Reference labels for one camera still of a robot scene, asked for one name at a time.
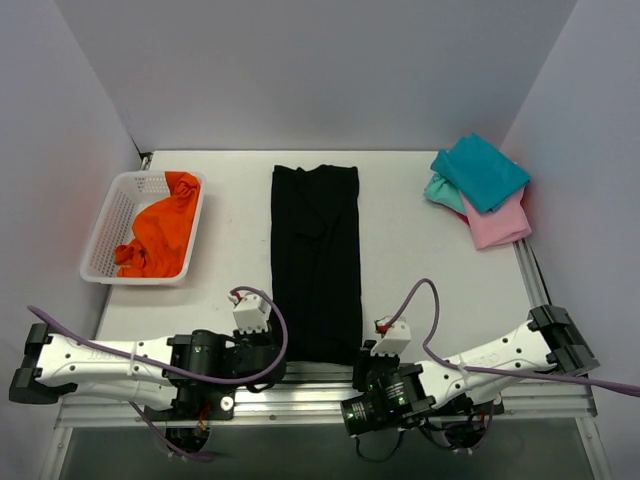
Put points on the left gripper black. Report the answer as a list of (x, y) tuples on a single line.
[(261, 357)]

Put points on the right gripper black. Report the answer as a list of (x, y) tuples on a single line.
[(368, 370)]

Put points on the orange t shirt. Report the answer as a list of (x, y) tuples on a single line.
[(161, 232)]

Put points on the black t shirt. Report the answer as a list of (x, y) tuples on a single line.
[(315, 261)]

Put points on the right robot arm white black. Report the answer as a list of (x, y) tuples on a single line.
[(549, 342)]

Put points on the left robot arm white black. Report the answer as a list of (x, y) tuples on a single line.
[(176, 378)]

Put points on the white plastic basket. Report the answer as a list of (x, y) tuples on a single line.
[(129, 194)]

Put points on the pink folded t shirt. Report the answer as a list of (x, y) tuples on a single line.
[(506, 225)]

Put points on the mint green folded t shirt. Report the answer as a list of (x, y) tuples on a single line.
[(441, 191)]

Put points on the teal folded t shirt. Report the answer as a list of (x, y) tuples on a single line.
[(485, 176)]

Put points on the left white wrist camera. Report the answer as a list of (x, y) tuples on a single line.
[(250, 312)]

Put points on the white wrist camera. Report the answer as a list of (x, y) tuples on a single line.
[(250, 312), (392, 339)]

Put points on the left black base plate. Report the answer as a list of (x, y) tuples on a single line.
[(185, 406)]

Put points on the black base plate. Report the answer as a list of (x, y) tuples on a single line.
[(185, 406), (464, 406)]

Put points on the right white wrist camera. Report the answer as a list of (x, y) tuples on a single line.
[(392, 339)]

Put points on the aluminium rail frame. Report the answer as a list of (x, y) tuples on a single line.
[(311, 392)]

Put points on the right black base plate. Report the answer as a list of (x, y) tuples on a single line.
[(464, 406)]

